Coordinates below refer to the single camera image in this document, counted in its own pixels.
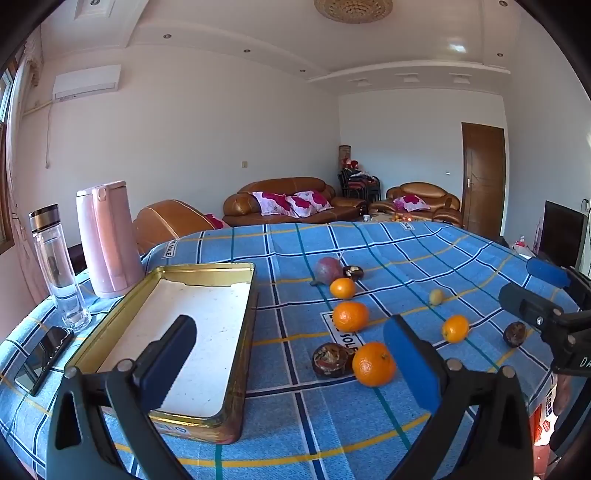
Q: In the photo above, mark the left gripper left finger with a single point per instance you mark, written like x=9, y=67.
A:
x=79, y=444

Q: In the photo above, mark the woven ceiling lamp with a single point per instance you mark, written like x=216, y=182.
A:
x=354, y=11

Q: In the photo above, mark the coffee table with items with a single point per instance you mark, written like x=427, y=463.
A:
x=389, y=216

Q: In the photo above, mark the brown leather three-seat sofa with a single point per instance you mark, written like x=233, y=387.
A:
x=242, y=208

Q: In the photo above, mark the floral pillow left on sofa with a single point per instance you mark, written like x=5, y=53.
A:
x=272, y=204

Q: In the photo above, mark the white wall air conditioner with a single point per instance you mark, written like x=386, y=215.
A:
x=86, y=82

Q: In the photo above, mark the brown wooden door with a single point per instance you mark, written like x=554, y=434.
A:
x=483, y=200

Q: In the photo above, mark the right hand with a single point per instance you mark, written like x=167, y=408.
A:
x=562, y=394

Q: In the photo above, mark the gold metal tin tray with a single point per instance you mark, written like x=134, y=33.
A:
x=207, y=398

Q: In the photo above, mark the stacked dark chairs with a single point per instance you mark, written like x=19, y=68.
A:
x=356, y=183

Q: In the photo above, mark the blue plaid tablecloth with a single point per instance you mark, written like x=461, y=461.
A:
x=324, y=292

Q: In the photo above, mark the large front mandarin orange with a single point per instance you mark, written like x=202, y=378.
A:
x=373, y=365

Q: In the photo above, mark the brown leather armchair right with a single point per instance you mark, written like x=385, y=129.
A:
x=445, y=207

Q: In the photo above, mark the floral pillow on sofa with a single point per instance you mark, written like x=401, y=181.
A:
x=272, y=204
x=305, y=204

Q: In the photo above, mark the red pillow on near armchair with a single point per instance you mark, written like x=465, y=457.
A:
x=215, y=222

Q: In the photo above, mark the pink electric kettle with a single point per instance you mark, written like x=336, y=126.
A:
x=107, y=239

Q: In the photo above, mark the brown leather armchair near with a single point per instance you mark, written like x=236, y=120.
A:
x=165, y=221

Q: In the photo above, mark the floral pillow on armchair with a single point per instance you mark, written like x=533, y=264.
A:
x=410, y=203

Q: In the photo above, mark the window with frame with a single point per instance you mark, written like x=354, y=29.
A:
x=7, y=82

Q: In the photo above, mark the purple passion fruit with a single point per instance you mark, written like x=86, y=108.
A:
x=326, y=271

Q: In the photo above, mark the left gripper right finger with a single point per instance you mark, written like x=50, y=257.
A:
x=499, y=444

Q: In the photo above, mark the black television screen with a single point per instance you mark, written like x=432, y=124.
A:
x=562, y=236

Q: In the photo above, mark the dark stool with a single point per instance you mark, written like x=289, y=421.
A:
x=77, y=258

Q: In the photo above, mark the clear glass water bottle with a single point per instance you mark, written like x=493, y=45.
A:
x=56, y=267

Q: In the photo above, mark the small smooth orange kumquat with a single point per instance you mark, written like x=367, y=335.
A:
x=343, y=288

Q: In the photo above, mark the black smartphone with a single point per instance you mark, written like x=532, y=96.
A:
x=39, y=362

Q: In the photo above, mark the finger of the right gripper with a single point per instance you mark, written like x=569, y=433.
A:
x=534, y=310
x=549, y=273

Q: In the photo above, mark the brown leather armchair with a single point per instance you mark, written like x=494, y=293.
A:
x=445, y=207
x=165, y=221

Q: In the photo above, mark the floral pillow right on sofa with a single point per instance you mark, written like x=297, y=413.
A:
x=305, y=204

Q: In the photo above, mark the small yellow-green fruit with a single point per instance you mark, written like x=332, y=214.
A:
x=437, y=297

